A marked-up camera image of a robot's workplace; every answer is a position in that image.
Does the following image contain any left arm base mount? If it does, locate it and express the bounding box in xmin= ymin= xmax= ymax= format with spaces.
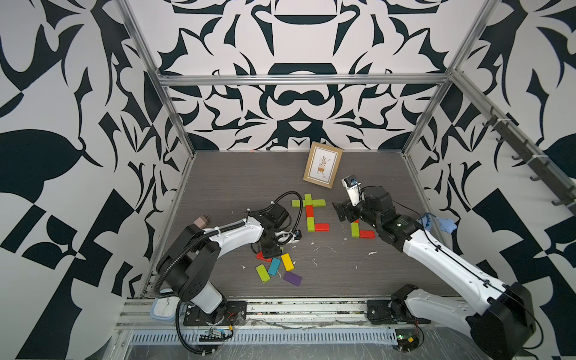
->
xmin=183 ymin=301 xmax=248 ymax=326

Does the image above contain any left circuit board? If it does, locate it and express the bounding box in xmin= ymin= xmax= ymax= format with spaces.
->
xmin=198 ymin=327 xmax=234 ymax=342

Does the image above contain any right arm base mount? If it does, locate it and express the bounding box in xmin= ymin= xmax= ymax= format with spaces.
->
xmin=366 ymin=299 xmax=431 ymax=325

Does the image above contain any wooden picture frame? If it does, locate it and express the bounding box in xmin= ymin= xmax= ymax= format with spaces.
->
xmin=303 ymin=142 xmax=344 ymax=189

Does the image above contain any purple block lower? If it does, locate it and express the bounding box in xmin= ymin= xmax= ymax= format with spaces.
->
xmin=283 ymin=271 xmax=302 ymax=287

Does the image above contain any pink wall charger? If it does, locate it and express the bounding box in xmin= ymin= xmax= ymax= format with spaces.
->
xmin=193 ymin=215 xmax=210 ymax=229

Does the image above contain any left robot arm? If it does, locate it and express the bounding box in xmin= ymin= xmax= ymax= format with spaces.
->
xmin=152 ymin=202 xmax=302 ymax=317

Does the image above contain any lime block top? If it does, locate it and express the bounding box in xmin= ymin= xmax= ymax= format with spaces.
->
xmin=291 ymin=200 xmax=307 ymax=208

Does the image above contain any red block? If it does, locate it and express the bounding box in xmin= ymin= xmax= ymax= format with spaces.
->
xmin=314 ymin=223 xmax=330 ymax=232
xmin=256 ymin=251 xmax=272 ymax=263
xmin=305 ymin=205 xmax=314 ymax=218
xmin=359 ymin=230 xmax=376 ymax=239

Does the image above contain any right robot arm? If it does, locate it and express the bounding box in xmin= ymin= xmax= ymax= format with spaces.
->
xmin=333 ymin=176 xmax=538 ymax=359

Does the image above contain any circuit board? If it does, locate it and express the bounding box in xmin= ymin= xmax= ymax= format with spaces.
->
xmin=198 ymin=327 xmax=234 ymax=342
xmin=394 ymin=334 xmax=422 ymax=353

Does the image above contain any yellow block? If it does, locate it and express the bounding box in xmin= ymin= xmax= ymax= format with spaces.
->
xmin=280 ymin=253 xmax=295 ymax=272

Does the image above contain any lime block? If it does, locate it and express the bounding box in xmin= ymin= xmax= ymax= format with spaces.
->
xmin=256 ymin=264 xmax=271 ymax=284
xmin=351 ymin=222 xmax=360 ymax=239
xmin=291 ymin=200 xmax=307 ymax=208
xmin=306 ymin=217 xmax=316 ymax=232
xmin=304 ymin=193 xmax=314 ymax=207
xmin=312 ymin=199 xmax=326 ymax=208

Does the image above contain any blue cloth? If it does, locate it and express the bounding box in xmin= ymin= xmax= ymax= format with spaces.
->
xmin=418 ymin=212 xmax=458 ymax=234

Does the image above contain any black wall hook rail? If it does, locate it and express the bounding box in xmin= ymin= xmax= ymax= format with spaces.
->
xmin=483 ymin=106 xmax=575 ymax=217

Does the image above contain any right circuit board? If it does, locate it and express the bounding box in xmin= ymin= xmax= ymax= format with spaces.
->
xmin=394 ymin=334 xmax=422 ymax=353

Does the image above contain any white cable duct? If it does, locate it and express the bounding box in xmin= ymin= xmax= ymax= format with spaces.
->
xmin=130 ymin=328 xmax=398 ymax=346

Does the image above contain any teal block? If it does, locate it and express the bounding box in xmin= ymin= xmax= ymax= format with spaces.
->
xmin=268 ymin=258 xmax=281 ymax=276

